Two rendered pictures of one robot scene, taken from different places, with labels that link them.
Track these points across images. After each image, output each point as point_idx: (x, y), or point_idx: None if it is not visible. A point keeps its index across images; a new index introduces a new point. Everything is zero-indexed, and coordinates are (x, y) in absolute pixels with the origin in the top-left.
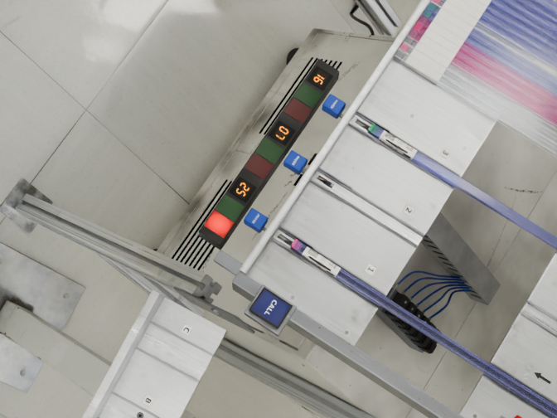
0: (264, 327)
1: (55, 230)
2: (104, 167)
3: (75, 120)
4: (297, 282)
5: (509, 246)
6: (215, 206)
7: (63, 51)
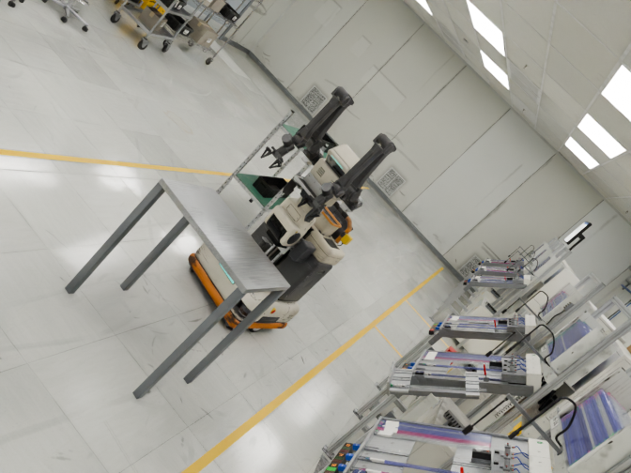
0: (420, 376)
1: (345, 436)
2: None
3: (334, 437)
4: None
5: None
6: None
7: (327, 419)
